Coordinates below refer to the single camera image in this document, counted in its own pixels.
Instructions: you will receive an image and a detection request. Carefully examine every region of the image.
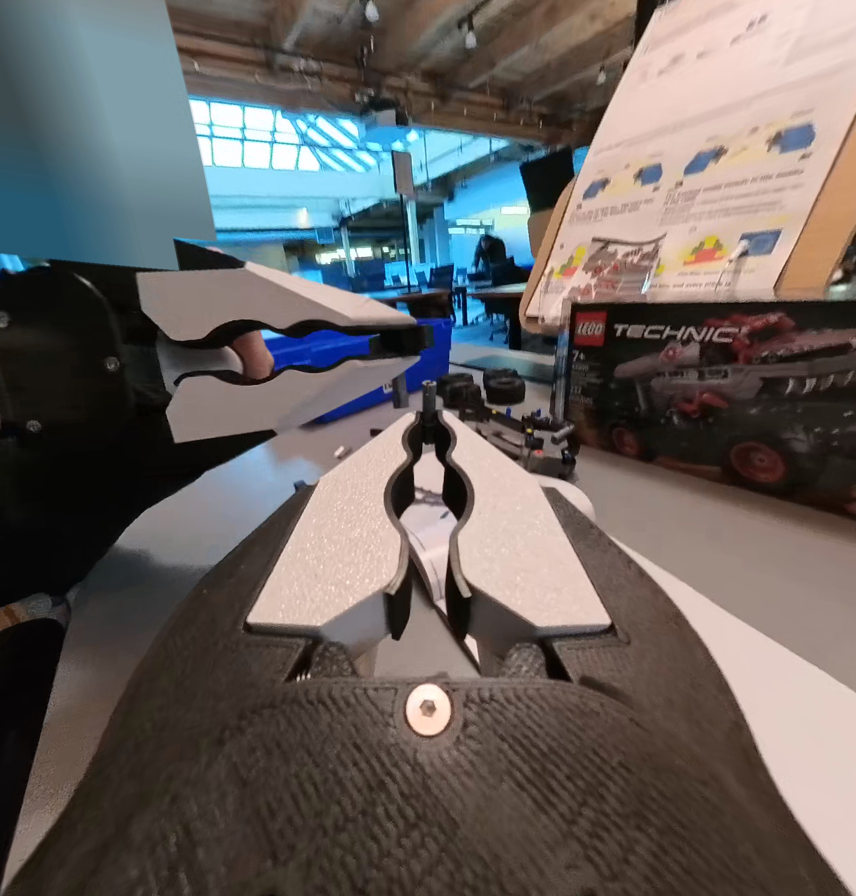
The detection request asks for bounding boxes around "black toy tyre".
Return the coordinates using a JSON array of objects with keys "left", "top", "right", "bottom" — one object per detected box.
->
[
  {"left": 438, "top": 373, "right": 484, "bottom": 408},
  {"left": 483, "top": 367, "right": 527, "bottom": 406}
]

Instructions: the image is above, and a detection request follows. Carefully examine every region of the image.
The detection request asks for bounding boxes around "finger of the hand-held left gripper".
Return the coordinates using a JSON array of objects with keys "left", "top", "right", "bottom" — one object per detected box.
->
[
  {"left": 155, "top": 343, "right": 423, "bottom": 445},
  {"left": 135, "top": 261, "right": 421, "bottom": 350}
]

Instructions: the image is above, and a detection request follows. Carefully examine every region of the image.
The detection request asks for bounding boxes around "person's left hand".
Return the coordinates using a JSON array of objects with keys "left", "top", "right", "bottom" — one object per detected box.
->
[{"left": 228, "top": 331, "right": 276, "bottom": 384}]

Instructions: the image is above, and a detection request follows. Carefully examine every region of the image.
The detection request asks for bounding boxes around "black toy brick beam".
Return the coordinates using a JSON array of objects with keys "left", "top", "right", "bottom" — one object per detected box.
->
[{"left": 371, "top": 325, "right": 435, "bottom": 359}]

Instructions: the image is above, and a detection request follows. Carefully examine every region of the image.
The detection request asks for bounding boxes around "grey desk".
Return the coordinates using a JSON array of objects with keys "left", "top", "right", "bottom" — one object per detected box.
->
[{"left": 1, "top": 343, "right": 856, "bottom": 896}]

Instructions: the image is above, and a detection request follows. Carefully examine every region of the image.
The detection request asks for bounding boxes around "black monitor screen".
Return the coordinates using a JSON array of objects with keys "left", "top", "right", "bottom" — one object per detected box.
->
[{"left": 519, "top": 147, "right": 576, "bottom": 211}]

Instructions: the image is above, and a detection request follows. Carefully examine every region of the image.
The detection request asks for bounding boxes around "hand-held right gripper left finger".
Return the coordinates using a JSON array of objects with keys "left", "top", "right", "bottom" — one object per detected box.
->
[{"left": 245, "top": 412, "right": 425, "bottom": 660}]

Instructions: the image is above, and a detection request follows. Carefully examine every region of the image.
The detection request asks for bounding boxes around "clear plastic bag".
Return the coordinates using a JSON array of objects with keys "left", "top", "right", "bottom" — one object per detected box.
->
[{"left": 588, "top": 234, "right": 668, "bottom": 298}]

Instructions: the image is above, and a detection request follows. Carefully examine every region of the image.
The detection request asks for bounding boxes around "cardboard instruction board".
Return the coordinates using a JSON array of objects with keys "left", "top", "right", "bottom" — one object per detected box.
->
[{"left": 519, "top": 0, "right": 856, "bottom": 333}]

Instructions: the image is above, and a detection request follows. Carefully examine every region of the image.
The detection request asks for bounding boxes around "person's black clothing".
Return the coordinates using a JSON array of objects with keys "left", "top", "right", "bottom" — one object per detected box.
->
[{"left": 0, "top": 616, "right": 68, "bottom": 896}]

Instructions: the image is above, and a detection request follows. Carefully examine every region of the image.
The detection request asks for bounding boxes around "dark wooden table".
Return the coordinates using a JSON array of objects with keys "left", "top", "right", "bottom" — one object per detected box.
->
[{"left": 463, "top": 280, "right": 528, "bottom": 347}]

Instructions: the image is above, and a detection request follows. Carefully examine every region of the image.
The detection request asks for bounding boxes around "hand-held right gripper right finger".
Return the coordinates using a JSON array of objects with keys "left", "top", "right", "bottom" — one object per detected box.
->
[{"left": 428, "top": 410, "right": 614, "bottom": 665}]

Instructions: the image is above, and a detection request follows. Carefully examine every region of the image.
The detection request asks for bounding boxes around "toy set box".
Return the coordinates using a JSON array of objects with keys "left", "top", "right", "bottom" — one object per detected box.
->
[{"left": 553, "top": 301, "right": 856, "bottom": 522}]

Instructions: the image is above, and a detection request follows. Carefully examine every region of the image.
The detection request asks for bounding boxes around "person's left forearm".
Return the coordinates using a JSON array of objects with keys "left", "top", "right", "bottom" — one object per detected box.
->
[{"left": 0, "top": 428, "right": 278, "bottom": 613}]

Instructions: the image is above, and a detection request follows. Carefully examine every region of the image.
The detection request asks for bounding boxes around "grey toy vehicle chassis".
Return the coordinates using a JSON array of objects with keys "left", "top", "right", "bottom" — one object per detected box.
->
[{"left": 463, "top": 402, "right": 582, "bottom": 480}]

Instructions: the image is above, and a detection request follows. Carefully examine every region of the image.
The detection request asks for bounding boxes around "blue storage bin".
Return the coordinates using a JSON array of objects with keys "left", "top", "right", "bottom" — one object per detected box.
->
[{"left": 263, "top": 318, "right": 451, "bottom": 424}]

